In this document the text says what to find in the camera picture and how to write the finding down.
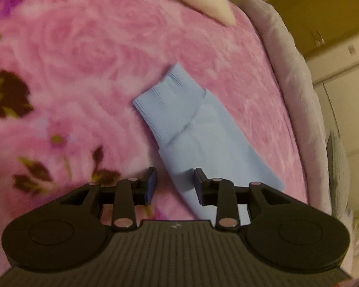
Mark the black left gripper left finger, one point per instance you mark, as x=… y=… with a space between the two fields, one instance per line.
x=129 y=193

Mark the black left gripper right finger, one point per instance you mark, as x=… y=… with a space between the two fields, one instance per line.
x=219 y=193

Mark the light blue sweatshirt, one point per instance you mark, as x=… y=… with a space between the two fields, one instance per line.
x=194 y=130

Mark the grey striped duvet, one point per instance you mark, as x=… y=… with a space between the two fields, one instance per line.
x=308 y=239

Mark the grey pillow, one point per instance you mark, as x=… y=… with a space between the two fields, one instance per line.
x=339 y=174

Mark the pink floral blanket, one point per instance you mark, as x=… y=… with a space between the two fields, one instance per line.
x=70 y=70

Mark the white wardrobe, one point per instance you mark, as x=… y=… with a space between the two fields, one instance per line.
x=339 y=98

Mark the brown wooden door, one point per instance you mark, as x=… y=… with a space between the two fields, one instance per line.
x=317 y=25

